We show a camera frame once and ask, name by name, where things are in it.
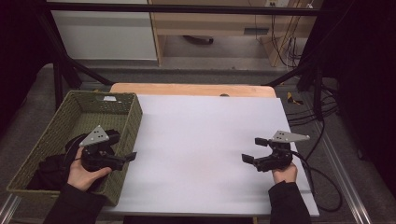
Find wooden table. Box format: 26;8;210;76
109;82;277;99

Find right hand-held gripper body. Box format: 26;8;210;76
253;130;311;173

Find white cabinet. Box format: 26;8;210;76
50;0;158;62

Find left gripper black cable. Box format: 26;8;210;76
63;133;88;166

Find yellow and black tool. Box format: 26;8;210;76
286;91;304;106

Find black floor cables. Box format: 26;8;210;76
285;87;341;162

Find hanging desk cables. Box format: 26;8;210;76
269;13;305;69

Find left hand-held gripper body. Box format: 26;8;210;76
78;124;126;173

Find person's right hand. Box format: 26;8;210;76
271;161;299;185

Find black metal frame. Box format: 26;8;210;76
33;1;340;122

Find black cloth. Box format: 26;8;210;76
26;133;106;192

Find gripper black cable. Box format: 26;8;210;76
290;149;344;214
63;133;88;166

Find aluminium rail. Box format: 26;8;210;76
0;193;22;224
309;119;373;224

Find light wooden desk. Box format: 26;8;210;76
148;0;324;68

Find white board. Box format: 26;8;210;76
102;93;320;217

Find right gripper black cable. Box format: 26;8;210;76
290;149;344;214

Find green woven basket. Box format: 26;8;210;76
6;90;144;207

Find person's left hand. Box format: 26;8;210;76
66;147;113;192

